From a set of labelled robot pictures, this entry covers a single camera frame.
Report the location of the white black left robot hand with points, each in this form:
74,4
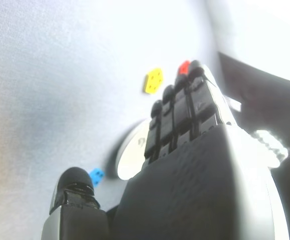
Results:
184,187

